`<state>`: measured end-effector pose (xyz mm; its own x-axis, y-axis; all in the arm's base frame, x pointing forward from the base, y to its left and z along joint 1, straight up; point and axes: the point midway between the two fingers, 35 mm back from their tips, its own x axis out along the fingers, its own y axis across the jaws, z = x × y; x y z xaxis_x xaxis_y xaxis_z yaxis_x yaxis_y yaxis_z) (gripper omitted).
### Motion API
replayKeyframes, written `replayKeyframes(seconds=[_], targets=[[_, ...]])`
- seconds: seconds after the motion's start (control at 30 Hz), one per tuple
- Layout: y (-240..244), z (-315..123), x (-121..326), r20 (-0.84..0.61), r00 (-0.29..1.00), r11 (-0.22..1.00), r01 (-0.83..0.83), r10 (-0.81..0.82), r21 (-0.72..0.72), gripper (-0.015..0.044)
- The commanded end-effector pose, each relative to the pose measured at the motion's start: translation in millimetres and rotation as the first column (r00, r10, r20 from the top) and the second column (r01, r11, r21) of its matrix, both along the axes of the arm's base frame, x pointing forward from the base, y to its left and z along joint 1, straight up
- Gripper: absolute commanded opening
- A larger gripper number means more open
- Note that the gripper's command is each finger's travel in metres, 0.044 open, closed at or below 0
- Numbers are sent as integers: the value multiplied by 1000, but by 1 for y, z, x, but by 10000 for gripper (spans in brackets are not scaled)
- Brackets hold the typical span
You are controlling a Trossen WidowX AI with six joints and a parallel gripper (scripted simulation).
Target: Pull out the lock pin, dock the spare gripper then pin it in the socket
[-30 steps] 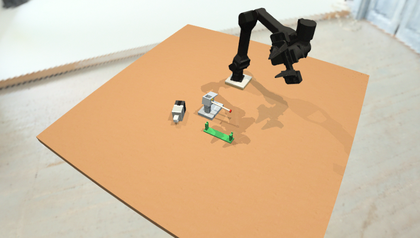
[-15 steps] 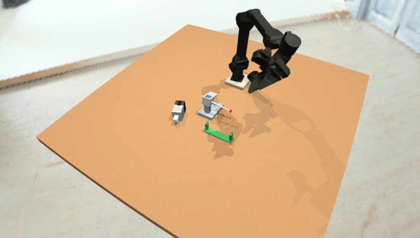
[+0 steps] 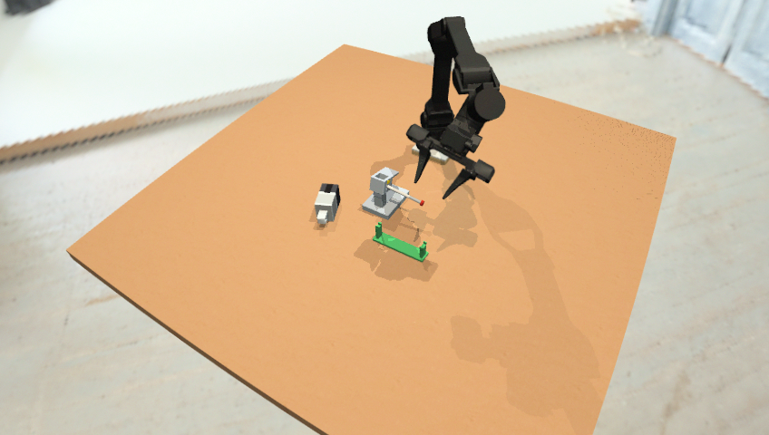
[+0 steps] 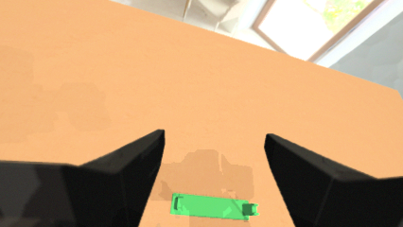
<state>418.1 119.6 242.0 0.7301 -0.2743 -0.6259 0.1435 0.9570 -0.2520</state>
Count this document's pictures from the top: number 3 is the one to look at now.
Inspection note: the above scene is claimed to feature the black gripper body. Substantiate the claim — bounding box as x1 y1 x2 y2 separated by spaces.
405 115 495 183

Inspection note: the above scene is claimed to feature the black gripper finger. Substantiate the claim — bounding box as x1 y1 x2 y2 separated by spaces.
414 142 432 184
443 168 476 199

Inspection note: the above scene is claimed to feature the white tapered rod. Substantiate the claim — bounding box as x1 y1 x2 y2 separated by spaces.
386 185 424 206

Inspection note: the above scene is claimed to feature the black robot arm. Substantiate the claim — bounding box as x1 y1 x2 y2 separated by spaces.
420 16 506 154

